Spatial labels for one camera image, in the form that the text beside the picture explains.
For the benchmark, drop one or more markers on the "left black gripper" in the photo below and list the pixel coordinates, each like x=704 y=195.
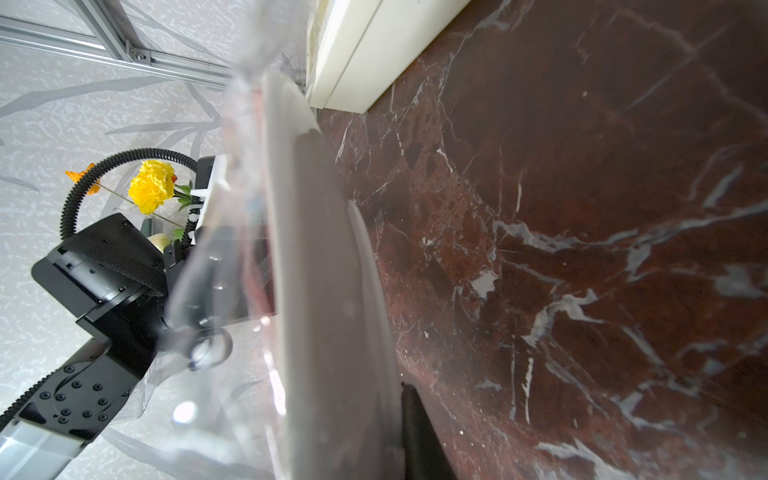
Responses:
x=116 y=283

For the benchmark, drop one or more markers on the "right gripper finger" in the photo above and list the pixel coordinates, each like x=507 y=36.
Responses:
x=425 y=458

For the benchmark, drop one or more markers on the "red plate with teal flower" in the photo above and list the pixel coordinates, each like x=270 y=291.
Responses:
x=333 y=365

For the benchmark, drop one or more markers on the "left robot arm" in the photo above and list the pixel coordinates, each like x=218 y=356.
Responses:
x=56 y=418

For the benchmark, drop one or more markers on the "artificial flower bouquet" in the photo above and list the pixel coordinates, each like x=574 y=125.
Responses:
x=153 y=185

